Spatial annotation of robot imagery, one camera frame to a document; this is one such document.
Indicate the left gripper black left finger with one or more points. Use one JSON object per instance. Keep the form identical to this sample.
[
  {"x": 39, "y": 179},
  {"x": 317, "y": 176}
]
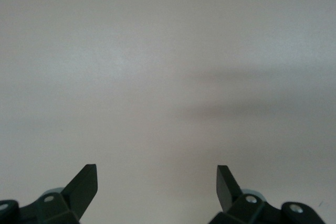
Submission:
[{"x": 81, "y": 190}]

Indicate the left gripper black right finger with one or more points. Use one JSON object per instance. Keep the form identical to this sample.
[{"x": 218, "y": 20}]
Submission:
[{"x": 225, "y": 192}]

